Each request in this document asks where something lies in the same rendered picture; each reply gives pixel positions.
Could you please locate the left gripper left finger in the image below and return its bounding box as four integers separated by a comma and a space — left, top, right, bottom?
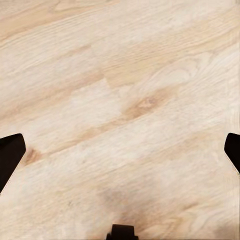
0, 133, 26, 193

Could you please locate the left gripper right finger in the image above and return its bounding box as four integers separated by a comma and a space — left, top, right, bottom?
224, 133, 240, 173

